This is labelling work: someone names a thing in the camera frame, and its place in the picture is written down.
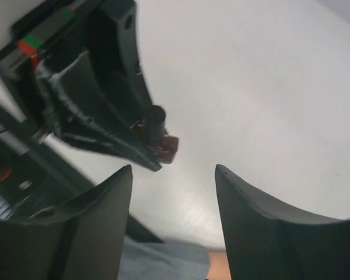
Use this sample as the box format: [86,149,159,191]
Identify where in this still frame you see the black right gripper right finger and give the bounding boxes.
[215,164,350,279]

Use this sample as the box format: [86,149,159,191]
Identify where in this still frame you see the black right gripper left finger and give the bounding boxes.
[0,166,132,279]

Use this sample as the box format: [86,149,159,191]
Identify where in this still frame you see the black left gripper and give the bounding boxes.
[0,1,153,121]

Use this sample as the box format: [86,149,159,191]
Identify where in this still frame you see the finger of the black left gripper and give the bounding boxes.
[35,52,161,171]

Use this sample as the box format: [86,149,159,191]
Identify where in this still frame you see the nail polish brush cap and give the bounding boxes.
[143,105,166,147]

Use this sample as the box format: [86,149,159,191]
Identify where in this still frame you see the red nail polish bottle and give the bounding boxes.
[131,121,179,164]

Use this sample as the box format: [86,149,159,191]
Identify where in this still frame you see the grey sleeved forearm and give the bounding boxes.
[117,237,210,280]

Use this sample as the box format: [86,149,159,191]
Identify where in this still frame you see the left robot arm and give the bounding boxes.
[0,1,161,218]

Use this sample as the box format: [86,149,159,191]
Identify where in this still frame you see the mannequin hand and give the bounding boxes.
[206,252,232,280]

